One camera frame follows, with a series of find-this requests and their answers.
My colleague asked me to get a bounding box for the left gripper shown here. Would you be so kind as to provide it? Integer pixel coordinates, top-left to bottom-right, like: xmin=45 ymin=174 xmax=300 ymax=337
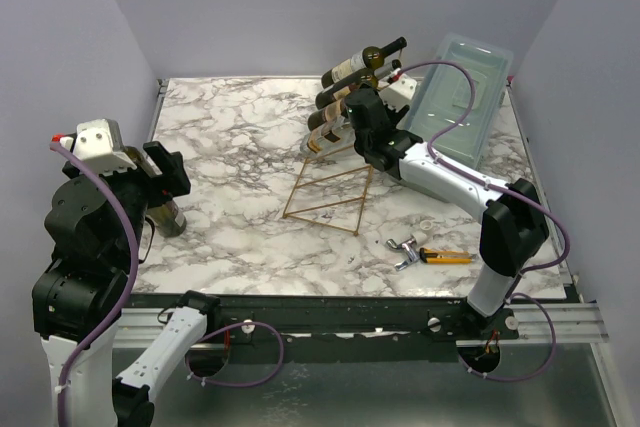
xmin=68 ymin=137 xmax=191 ymax=265

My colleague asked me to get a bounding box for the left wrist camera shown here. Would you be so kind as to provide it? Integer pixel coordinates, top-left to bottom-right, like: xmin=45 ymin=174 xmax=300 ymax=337
xmin=51 ymin=119 xmax=137 ymax=177

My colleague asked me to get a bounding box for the rear dark wine bottle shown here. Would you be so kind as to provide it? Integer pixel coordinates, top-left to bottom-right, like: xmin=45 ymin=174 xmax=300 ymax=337
xmin=125 ymin=147 xmax=187 ymax=238

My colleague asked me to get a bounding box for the yellow utility knife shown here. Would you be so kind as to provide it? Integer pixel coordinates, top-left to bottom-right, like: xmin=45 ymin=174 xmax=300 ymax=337
xmin=419 ymin=248 xmax=476 ymax=264

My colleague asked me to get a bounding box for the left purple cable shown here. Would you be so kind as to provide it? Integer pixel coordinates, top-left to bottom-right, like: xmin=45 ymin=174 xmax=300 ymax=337
xmin=49 ymin=141 xmax=140 ymax=427

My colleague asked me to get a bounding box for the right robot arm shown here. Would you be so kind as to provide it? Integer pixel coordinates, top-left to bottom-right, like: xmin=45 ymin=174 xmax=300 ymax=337
xmin=345 ymin=88 xmax=549 ymax=339

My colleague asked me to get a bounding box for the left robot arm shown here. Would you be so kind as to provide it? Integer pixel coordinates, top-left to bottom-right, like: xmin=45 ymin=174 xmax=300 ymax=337
xmin=32 ymin=137 xmax=222 ymax=426

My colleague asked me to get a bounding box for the clear glass bottle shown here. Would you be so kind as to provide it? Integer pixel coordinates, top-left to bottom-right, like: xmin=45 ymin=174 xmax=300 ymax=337
xmin=300 ymin=117 xmax=355 ymax=158

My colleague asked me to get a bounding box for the wine bottle brown label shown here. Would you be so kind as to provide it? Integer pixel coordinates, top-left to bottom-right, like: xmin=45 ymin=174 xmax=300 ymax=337
xmin=315 ymin=59 xmax=402 ymax=110

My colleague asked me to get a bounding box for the wine bottle white label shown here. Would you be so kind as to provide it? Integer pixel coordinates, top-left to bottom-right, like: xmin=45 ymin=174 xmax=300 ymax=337
xmin=321 ymin=37 xmax=407 ymax=91

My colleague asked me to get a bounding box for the translucent green plastic toolbox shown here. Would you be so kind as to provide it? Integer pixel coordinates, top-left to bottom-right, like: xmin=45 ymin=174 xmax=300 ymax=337
xmin=399 ymin=33 xmax=513 ymax=170

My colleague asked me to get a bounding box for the aluminium frame rail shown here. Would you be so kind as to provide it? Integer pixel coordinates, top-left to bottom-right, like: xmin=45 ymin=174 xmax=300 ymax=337
xmin=114 ymin=303 xmax=609 ymax=349

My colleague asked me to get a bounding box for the gold wire wine rack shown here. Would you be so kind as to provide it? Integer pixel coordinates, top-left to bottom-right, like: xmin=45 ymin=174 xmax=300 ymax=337
xmin=280 ymin=46 xmax=406 ymax=237

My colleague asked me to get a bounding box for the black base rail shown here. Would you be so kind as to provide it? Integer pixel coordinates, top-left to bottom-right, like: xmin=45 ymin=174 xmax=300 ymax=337
xmin=124 ymin=291 xmax=521 ymax=366

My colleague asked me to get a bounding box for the white plastic pipe fitting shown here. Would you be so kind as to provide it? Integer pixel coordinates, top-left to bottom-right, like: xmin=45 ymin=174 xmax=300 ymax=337
xmin=413 ymin=220 xmax=435 ymax=244

